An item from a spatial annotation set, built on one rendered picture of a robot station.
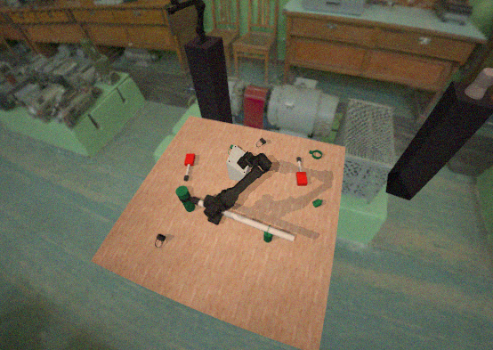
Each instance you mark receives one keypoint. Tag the beige cylindrical rod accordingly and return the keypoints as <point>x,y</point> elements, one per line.
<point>256,224</point>

